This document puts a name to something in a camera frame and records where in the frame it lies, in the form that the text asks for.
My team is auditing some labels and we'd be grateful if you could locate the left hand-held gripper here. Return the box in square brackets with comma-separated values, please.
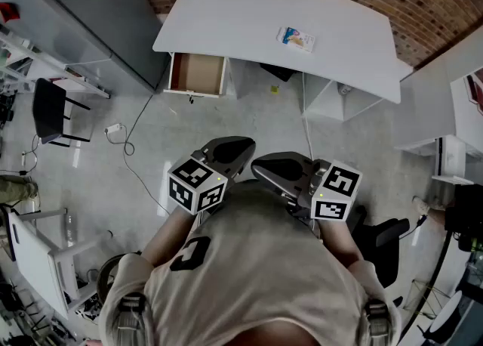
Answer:
[167, 135, 257, 216]

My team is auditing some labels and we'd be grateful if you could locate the black office chair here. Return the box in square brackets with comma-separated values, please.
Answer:
[346, 204, 411, 307]

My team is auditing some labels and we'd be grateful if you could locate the person's right forearm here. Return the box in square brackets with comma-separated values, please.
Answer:
[318, 218, 365, 266]

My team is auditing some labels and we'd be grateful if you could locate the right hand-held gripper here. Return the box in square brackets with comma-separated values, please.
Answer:
[251, 151, 364, 221]

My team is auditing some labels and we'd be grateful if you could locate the white shelving rack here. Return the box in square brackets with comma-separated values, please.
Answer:
[0, 30, 112, 100]

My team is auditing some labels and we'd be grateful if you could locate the white power cable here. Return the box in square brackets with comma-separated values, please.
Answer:
[107, 93, 171, 217]

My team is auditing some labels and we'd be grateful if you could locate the white partition table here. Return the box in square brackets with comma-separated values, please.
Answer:
[394, 23, 483, 156]

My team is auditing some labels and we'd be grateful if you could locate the red wall picture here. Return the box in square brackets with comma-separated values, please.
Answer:
[466, 70, 483, 115]

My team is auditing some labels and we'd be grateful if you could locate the white side table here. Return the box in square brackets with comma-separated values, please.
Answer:
[7, 206, 114, 319]

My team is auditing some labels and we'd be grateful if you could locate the white wooden drawer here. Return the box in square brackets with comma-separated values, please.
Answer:
[163, 51, 227, 98]

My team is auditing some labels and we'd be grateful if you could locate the grey harness strap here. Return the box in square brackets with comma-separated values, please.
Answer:
[364, 298, 389, 341]
[118, 293, 146, 338]

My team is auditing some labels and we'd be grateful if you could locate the white desk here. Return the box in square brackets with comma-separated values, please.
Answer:
[152, 0, 414, 122]

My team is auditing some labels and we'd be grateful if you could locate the person's beige shirt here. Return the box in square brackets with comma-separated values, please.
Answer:
[98, 180, 403, 346]

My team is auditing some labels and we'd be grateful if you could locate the grey cabinet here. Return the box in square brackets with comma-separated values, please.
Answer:
[0, 0, 169, 94]

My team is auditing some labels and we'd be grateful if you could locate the person's left forearm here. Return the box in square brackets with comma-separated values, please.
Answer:
[141, 206, 201, 268]

